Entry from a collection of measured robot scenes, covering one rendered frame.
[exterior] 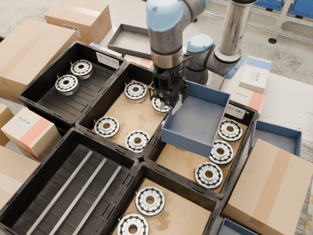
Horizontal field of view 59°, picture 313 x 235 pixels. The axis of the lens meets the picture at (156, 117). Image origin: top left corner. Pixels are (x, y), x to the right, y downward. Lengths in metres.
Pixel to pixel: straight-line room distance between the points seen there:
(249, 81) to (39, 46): 1.04
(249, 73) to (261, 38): 1.59
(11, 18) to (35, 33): 1.93
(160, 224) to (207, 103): 0.43
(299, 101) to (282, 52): 1.42
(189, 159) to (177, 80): 0.44
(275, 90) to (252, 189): 0.67
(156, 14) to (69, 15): 1.19
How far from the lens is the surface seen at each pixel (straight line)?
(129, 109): 1.21
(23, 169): 1.14
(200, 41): 1.29
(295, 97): 1.57
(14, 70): 1.42
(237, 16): 1.08
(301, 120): 1.48
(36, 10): 3.52
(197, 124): 0.87
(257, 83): 1.43
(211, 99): 0.91
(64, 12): 1.75
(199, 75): 1.37
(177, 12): 0.58
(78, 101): 1.28
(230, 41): 1.16
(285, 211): 1.05
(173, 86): 0.70
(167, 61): 0.63
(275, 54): 2.89
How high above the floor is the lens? 1.79
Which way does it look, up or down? 55 degrees down
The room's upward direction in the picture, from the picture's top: 1 degrees counter-clockwise
